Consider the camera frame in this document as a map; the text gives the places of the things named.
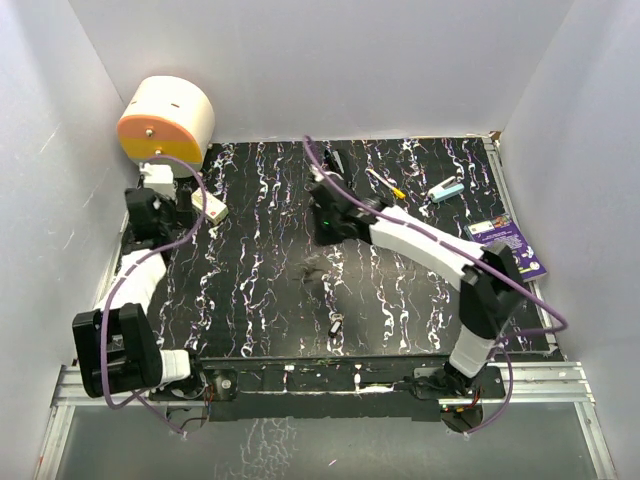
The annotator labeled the aluminium frame rail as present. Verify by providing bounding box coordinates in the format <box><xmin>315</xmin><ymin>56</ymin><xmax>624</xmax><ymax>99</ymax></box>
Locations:
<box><xmin>34</xmin><ymin>366</ymin><xmax>206</xmax><ymax>479</ymax></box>

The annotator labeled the light blue mini stapler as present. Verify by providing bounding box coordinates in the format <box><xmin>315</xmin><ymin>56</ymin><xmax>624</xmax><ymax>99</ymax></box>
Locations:
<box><xmin>427</xmin><ymin>176</ymin><xmax>464</xmax><ymax>203</ymax></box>

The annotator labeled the black car key fob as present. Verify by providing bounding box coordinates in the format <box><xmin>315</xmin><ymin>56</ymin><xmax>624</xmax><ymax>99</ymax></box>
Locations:
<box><xmin>328</xmin><ymin>313</ymin><xmax>343</xmax><ymax>338</ymax></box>

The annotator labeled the purple booklet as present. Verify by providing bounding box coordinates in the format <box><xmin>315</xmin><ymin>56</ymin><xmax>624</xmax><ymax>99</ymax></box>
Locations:
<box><xmin>464</xmin><ymin>214</ymin><xmax>547</xmax><ymax>282</ymax></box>

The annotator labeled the white pen yellow tip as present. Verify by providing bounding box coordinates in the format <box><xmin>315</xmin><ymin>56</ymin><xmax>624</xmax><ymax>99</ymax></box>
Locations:
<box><xmin>367</xmin><ymin>168</ymin><xmax>406</xmax><ymax>200</ymax></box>

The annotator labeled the black stapler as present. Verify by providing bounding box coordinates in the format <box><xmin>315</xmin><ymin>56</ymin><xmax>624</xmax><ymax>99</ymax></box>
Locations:
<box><xmin>324</xmin><ymin>148</ymin><xmax>353</xmax><ymax>189</ymax></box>

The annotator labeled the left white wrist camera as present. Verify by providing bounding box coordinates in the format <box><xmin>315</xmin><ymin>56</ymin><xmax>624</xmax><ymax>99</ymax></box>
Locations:
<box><xmin>139</xmin><ymin>162</ymin><xmax>176</xmax><ymax>200</ymax></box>

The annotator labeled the metal keyring with clips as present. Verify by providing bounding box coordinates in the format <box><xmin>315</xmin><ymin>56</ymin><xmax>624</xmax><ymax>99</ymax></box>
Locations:
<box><xmin>293</xmin><ymin>259</ymin><xmax>326</xmax><ymax>284</ymax></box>

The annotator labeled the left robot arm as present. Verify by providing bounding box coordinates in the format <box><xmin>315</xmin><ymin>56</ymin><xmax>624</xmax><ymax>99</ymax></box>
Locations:
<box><xmin>72</xmin><ymin>187</ymin><xmax>207</xmax><ymax>399</ymax></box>

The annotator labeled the white cylindrical drawer box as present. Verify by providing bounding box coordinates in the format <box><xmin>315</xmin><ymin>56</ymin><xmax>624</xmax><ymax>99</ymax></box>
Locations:
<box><xmin>117</xmin><ymin>75</ymin><xmax>215</xmax><ymax>178</ymax></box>

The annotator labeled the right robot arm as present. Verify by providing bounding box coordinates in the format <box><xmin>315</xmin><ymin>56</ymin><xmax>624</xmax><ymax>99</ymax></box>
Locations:
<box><xmin>308</xmin><ymin>168</ymin><xmax>524</xmax><ymax>397</ymax></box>

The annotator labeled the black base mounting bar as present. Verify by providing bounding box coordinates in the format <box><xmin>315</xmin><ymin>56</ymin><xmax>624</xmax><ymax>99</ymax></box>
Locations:
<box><xmin>151</xmin><ymin>354</ymin><xmax>506</xmax><ymax>422</ymax></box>

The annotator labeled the small cream card box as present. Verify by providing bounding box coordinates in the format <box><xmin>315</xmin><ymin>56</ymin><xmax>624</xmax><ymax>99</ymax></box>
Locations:
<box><xmin>191</xmin><ymin>189</ymin><xmax>229</xmax><ymax>225</ymax></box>

